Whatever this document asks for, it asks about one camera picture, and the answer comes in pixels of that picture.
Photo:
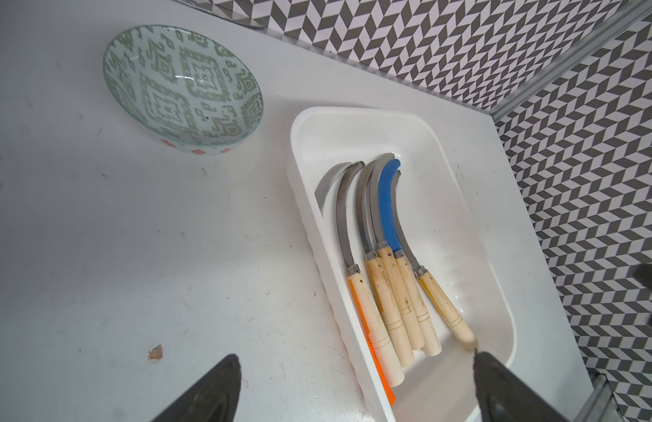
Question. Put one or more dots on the orange handle small sickle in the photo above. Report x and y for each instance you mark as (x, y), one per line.
(333, 176)

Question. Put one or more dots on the aluminium right corner post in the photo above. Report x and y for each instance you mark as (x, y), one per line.
(611, 28)

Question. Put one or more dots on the white plastic storage box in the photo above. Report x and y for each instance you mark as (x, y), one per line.
(441, 233)

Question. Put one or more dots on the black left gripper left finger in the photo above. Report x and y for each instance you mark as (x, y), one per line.
(214, 397)

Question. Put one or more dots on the blue blade wooden handle sickle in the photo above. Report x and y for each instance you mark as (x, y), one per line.
(424, 334)

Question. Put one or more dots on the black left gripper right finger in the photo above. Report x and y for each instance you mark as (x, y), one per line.
(502, 396)

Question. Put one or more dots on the green patterned ceramic bowl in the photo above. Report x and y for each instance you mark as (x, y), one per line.
(191, 91)

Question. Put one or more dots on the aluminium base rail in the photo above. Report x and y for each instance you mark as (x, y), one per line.
(601, 405)

